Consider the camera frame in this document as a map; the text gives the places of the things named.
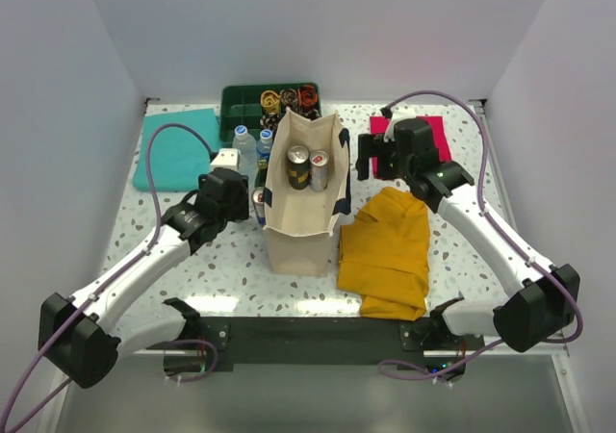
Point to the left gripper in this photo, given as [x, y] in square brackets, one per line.
[240, 209]

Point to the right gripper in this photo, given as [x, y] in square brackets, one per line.
[372, 145]

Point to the red tab can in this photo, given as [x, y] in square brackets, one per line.
[319, 170]
[257, 199]

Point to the small clear water bottle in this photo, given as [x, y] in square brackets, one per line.
[245, 143]

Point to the Pocari Sweat bottle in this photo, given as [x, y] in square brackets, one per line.
[264, 146]

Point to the beige canvas tote bag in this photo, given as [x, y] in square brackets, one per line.
[300, 224]

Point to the silver top can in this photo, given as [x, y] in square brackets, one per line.
[298, 167]

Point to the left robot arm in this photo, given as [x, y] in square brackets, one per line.
[79, 334]

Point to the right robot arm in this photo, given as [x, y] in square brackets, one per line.
[541, 296]

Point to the red folded cloth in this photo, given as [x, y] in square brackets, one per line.
[378, 124]

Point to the teal folded cloth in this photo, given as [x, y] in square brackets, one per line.
[177, 158]

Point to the brown pink rolled tie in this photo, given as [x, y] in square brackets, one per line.
[313, 114]

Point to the black white rolled tie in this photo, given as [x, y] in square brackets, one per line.
[269, 122]

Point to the orange black rolled tie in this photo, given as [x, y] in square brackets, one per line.
[308, 97]

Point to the green compartment tray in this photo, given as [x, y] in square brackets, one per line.
[240, 105]

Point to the brown patterned rolled tie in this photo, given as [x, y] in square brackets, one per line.
[289, 98]

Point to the yellow rolled tie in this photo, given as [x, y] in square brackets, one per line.
[270, 102]

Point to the mustard yellow cloth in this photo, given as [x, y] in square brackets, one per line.
[383, 256]

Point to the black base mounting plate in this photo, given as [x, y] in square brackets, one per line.
[313, 341]

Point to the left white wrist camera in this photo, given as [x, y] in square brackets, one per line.
[228, 158]

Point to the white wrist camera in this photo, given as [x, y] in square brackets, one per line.
[228, 158]
[393, 118]

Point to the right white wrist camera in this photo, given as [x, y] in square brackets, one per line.
[393, 118]

